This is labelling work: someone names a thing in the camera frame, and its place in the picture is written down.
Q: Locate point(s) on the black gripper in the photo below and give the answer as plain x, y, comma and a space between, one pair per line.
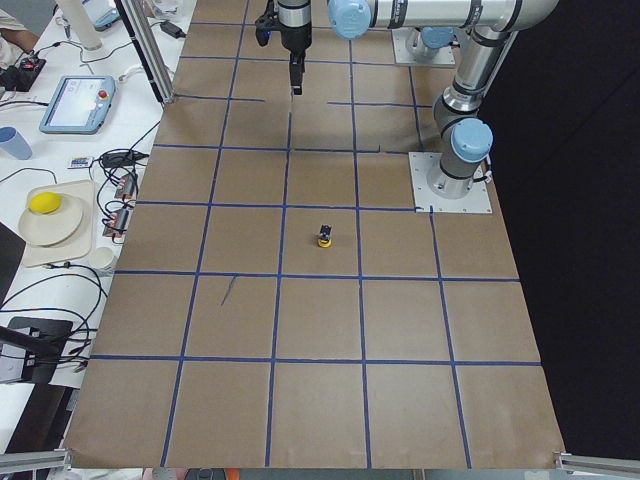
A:
296, 36

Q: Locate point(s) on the yellow push button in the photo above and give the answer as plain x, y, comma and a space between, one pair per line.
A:
324, 239

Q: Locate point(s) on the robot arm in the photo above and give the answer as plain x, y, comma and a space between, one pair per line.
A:
426, 42
472, 35

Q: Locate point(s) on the black power adapter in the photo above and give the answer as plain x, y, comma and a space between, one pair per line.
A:
172, 29

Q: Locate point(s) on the teach pendant tablet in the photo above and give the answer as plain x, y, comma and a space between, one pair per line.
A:
79, 105

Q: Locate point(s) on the white paper cup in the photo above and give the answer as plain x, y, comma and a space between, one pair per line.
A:
103, 260

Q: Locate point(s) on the beige tray with plates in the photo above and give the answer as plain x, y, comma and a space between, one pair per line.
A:
67, 233

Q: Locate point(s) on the yellow lemon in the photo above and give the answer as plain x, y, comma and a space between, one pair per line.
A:
45, 203

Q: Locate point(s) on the light blue cup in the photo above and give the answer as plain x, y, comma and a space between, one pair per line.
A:
13, 143

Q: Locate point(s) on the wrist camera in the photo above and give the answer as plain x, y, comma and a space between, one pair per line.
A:
265, 23

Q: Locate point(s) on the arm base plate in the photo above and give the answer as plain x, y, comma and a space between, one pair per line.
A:
436, 192
444, 59

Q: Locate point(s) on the aluminium frame post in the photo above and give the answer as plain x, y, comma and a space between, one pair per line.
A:
139, 30

